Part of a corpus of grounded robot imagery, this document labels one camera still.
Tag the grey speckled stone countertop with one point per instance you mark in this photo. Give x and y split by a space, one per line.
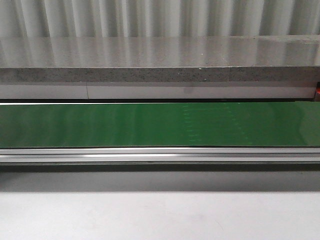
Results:
214 59

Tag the aluminium conveyor side rail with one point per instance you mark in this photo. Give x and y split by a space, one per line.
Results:
160 159

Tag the white pleated curtain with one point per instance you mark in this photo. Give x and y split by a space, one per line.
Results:
158 18

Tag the green conveyor belt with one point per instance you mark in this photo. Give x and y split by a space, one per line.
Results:
204 124

